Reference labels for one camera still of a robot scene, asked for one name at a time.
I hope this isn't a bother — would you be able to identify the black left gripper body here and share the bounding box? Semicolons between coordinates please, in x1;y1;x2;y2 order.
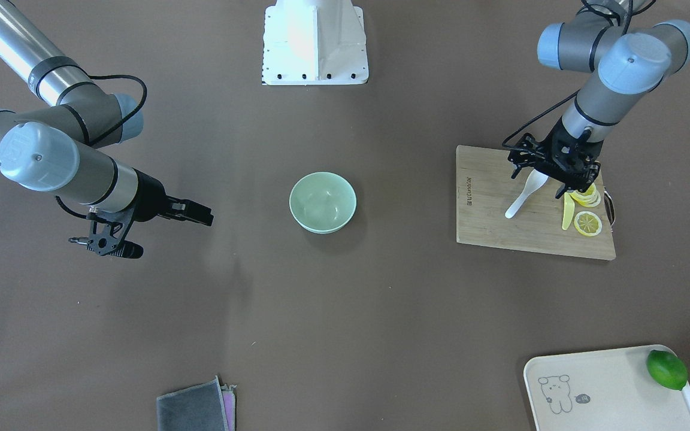
538;120;602;187

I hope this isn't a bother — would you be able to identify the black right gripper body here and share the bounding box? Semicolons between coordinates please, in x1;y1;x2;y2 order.
131;169;186;223

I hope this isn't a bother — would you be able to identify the white ceramic spoon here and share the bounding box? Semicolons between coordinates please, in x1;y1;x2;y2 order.
504;169;550;219

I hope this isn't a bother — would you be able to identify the light green bowl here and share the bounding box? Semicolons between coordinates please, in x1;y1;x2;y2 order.
289;172;357;234

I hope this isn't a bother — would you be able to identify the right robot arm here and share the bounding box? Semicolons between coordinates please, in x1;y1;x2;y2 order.
0;1;213;226

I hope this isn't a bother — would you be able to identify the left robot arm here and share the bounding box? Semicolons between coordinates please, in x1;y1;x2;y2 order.
535;1;690;197

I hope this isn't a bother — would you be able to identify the lemon slice far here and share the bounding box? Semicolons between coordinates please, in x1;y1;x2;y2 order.
570;183;603;208

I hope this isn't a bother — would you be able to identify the wooden cutting board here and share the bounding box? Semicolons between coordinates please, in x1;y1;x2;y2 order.
456;145;616;261

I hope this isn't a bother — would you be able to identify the grey folded cloth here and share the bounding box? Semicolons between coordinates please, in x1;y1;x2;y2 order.
156;376;237;430

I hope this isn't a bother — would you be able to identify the green lime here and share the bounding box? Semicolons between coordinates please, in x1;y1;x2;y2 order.
646;350;688;391

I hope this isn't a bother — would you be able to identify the beige rabbit tray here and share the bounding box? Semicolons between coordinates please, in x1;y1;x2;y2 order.
523;344;690;430

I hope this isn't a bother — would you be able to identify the lemon slice near handle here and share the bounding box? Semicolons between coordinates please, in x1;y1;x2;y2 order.
573;211;603;237

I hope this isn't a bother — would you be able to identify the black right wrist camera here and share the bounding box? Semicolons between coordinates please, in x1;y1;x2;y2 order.
68;208;144;259

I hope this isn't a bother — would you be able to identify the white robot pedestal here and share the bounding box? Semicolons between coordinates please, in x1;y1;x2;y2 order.
261;1;370;86

